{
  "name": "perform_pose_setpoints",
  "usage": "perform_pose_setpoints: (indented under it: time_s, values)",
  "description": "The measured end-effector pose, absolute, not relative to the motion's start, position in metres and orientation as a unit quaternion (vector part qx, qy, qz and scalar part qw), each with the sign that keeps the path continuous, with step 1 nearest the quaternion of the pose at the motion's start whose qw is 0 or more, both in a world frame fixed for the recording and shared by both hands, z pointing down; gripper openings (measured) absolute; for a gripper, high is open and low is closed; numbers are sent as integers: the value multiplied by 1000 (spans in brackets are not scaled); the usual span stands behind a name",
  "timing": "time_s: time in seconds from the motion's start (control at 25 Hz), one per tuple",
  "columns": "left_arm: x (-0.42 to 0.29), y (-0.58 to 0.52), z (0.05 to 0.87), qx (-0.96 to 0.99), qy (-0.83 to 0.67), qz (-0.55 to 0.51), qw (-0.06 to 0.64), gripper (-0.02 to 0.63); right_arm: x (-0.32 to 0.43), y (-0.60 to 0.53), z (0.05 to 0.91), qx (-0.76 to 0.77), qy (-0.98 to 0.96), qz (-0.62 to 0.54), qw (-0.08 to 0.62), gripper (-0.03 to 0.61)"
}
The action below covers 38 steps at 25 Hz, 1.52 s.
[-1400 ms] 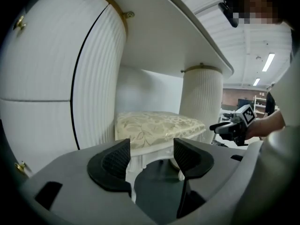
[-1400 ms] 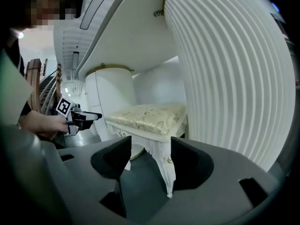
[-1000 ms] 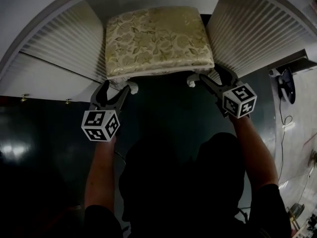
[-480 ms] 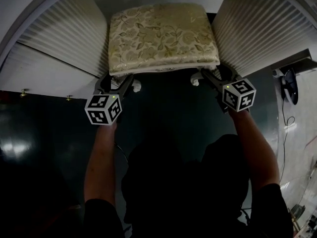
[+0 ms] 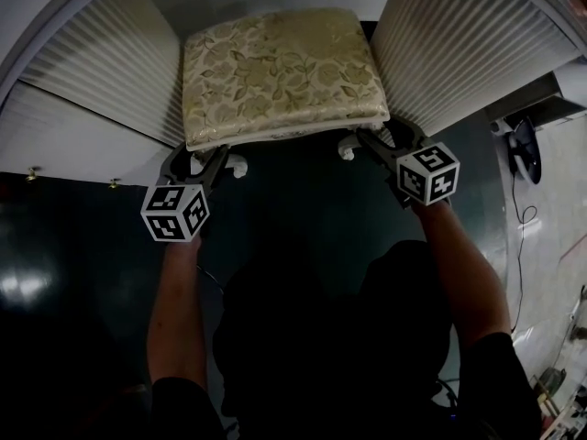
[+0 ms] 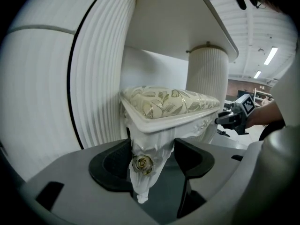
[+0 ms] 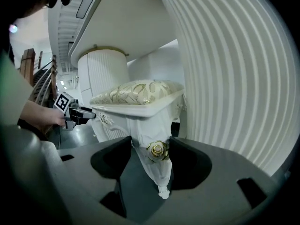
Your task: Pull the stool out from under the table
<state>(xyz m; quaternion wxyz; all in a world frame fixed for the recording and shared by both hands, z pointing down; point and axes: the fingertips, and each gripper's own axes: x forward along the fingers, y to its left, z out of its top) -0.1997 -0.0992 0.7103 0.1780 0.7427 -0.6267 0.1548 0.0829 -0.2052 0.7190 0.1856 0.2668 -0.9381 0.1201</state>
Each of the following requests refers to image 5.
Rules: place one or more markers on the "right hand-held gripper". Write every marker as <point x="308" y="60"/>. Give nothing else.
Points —
<point x="428" y="174"/>

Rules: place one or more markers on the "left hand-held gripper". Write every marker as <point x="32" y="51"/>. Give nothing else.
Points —
<point x="176" y="213"/>

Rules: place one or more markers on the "cream upholstered stool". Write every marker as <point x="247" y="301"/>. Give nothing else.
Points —
<point x="280" y="76"/>

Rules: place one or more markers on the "white curved dressing table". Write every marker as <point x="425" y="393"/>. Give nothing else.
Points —
<point x="114" y="62"/>

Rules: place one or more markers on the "person's right forearm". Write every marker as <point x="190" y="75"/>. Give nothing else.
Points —
<point x="463" y="273"/>

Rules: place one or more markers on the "person's left forearm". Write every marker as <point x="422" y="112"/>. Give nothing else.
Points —
<point x="176" y="310"/>

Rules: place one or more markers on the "small white floor device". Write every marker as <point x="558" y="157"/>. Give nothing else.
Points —
<point x="497" y="126"/>

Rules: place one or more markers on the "black round floor device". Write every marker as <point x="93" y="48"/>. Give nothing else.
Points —
<point x="525" y="151"/>

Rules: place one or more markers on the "person's black clothing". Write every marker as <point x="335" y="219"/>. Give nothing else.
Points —
<point x="330" y="346"/>

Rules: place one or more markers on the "grey-green basket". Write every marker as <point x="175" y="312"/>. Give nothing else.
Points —
<point x="552" y="378"/>

